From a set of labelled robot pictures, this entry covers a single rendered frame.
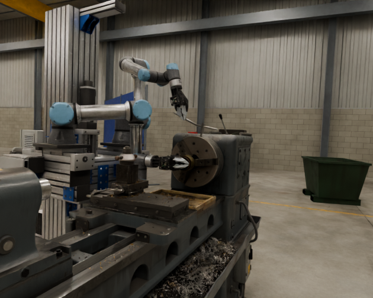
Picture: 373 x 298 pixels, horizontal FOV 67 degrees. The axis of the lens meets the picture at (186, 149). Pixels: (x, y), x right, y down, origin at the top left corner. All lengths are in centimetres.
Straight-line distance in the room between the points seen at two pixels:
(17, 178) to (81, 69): 138
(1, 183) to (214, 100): 1162
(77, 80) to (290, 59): 1051
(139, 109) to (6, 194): 102
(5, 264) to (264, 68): 1159
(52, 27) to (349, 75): 1073
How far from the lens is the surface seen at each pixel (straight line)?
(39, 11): 1444
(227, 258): 167
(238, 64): 1221
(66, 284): 82
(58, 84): 204
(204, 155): 167
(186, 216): 113
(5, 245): 75
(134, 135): 176
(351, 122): 1166
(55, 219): 211
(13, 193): 74
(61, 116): 157
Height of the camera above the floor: 125
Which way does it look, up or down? 3 degrees down
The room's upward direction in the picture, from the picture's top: 2 degrees clockwise
